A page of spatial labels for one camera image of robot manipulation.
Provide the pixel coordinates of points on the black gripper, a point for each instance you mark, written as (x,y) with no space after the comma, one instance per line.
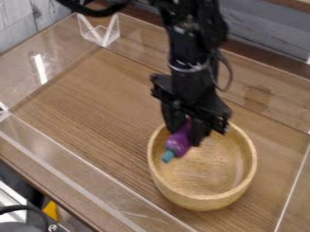
(187,94)

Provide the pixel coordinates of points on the purple toy eggplant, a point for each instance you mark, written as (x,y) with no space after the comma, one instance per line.
(178,143)

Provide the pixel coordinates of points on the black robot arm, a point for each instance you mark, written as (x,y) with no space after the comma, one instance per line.
(197,31)

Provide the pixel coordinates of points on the light wooden bowl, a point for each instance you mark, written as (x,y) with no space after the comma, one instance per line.
(213,175)

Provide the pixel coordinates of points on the yellow and black equipment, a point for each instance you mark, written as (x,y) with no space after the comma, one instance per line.
(47,221)

